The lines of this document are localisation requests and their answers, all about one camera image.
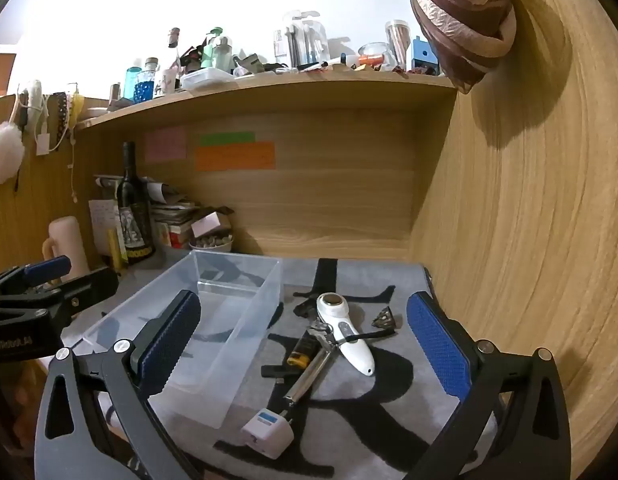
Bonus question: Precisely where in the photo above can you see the clear plastic storage bin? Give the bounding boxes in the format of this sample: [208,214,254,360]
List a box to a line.
[82,250,283,429]

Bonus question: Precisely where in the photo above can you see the dark wine bottle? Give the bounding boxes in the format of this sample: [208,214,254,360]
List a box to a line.
[116,141,155,266]

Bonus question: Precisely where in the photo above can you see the orange sticky note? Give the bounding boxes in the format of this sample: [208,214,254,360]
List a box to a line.
[195,142,277,171]

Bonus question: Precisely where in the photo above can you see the silver metal cylinder tool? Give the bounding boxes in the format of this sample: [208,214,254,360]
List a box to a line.
[284,334,337,408]

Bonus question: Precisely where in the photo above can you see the cream pink mug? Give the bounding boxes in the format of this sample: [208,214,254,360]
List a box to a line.
[42,216,90,283]

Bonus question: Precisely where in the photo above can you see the white fluffy duster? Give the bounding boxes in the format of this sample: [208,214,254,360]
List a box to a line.
[0,122,25,184]

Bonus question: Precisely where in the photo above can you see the white flat tray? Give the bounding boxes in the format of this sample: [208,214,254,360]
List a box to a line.
[180,67,234,91]

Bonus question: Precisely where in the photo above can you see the pink white small box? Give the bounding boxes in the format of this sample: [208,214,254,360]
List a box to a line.
[191,211,232,238]

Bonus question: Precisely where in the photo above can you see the white bowl of stones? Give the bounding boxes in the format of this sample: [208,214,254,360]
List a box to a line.
[189,231,233,252]

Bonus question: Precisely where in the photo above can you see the pink sticky note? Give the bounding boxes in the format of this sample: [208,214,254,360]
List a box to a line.
[144,127,187,164]

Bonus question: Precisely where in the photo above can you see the black car key bunch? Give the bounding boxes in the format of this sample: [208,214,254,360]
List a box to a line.
[294,298,332,339]

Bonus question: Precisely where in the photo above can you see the green sticky note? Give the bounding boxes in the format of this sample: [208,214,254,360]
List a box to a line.
[198,131,256,148]

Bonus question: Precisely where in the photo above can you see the white blue charger plug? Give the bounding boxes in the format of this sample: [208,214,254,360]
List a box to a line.
[241,408,295,460]

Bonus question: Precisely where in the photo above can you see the clear jar of sticks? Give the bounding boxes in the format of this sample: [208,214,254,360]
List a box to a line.
[385,20,411,70]

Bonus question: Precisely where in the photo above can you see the blue pencil sharpener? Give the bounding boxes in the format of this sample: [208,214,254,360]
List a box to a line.
[407,36,440,76]

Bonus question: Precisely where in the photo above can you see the grey black patterned mat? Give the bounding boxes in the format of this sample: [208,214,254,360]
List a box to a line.
[63,254,458,479]

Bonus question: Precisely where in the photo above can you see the stack of books papers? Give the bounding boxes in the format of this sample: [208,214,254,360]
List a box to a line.
[89,174,233,256]

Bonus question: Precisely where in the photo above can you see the blue liquid bottle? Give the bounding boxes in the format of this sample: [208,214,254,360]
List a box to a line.
[123,58,142,101]

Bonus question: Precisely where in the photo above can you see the white handheld massager device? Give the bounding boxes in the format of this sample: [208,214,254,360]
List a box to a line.
[317,292,375,377]

